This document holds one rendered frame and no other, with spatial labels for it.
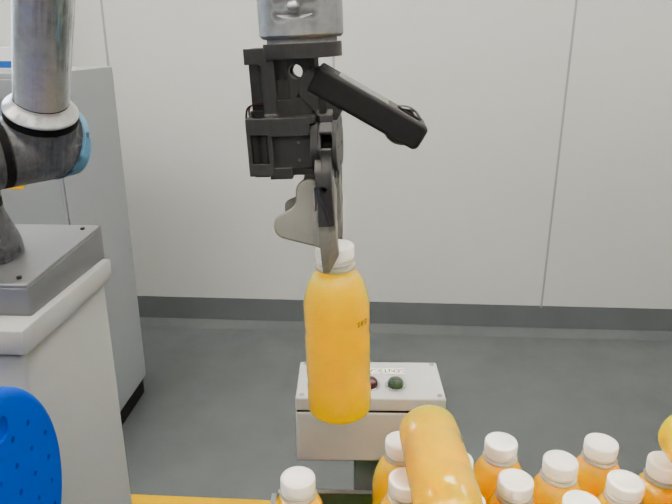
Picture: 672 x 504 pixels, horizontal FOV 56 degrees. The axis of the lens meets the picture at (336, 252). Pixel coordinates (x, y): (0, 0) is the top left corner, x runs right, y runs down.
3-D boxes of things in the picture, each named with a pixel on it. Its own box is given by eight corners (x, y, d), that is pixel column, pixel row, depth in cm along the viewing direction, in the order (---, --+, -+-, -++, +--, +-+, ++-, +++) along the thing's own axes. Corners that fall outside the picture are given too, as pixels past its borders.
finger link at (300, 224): (279, 272, 62) (275, 178, 60) (339, 272, 61) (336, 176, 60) (273, 279, 59) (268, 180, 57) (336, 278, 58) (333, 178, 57)
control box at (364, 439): (301, 419, 96) (300, 359, 92) (432, 420, 95) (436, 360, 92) (296, 461, 86) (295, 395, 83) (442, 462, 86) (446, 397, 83)
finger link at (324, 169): (320, 223, 61) (317, 132, 59) (338, 222, 60) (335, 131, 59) (313, 229, 56) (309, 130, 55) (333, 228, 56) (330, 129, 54)
